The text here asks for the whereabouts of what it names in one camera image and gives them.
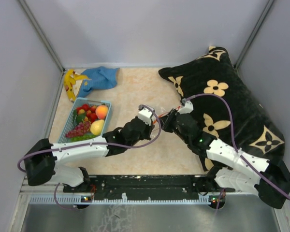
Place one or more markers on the purple grape bunch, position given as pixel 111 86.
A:
pixel 80 130

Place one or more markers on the small orange apricot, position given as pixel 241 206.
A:
pixel 81 111

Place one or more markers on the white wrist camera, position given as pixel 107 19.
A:
pixel 186 108
pixel 146 116

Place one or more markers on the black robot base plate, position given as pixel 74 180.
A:
pixel 144 187

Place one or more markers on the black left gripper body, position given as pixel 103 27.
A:
pixel 145 135

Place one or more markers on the blue cloth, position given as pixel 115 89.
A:
pixel 99 78

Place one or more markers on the grey slotted cable duct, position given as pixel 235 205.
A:
pixel 84 200

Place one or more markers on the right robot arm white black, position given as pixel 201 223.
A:
pixel 269 179

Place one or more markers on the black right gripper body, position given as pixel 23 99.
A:
pixel 183 137

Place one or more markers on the orange peach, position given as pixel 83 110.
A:
pixel 101 111

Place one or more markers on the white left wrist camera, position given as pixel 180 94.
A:
pixel 146 116

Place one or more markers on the green grape bunch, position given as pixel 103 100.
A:
pixel 86 136

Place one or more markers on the yellow pikachu plush toy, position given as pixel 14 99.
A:
pixel 72 83

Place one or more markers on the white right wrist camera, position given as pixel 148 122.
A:
pixel 186 108

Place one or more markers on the clear zip bag orange zipper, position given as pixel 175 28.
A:
pixel 160 112

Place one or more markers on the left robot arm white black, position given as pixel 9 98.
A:
pixel 47 162

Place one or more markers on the yellow pear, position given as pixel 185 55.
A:
pixel 97 127

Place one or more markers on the black floral pillow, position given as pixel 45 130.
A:
pixel 225 107

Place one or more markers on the light blue plastic basket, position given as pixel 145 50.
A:
pixel 71 123

